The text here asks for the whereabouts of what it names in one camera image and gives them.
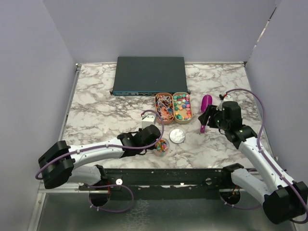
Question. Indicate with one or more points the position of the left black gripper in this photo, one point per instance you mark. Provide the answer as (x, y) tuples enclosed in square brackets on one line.
[(151, 147)]

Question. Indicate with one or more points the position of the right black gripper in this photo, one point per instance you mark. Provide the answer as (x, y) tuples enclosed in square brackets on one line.
[(212, 111)]

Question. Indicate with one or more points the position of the clear plastic jar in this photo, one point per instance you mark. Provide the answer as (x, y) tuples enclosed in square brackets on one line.
[(162, 147)]

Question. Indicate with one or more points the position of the purple plastic scoop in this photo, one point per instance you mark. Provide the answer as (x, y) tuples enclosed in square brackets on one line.
[(207, 100)]

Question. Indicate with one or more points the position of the beige tray of star candies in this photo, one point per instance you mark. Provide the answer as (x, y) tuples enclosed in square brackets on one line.
[(183, 113)]

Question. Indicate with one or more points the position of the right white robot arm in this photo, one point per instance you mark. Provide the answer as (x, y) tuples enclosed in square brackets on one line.
[(281, 197)]

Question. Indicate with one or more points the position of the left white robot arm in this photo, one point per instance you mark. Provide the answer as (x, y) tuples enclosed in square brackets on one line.
[(57, 164)]

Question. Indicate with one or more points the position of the silver jar lid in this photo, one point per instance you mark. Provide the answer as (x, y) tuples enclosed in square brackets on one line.
[(177, 136)]

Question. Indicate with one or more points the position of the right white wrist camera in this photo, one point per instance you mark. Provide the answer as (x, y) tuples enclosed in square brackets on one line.
[(224, 98)]

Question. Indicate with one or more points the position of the blue network switch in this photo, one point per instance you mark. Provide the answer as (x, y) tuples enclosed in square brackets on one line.
[(148, 76)]

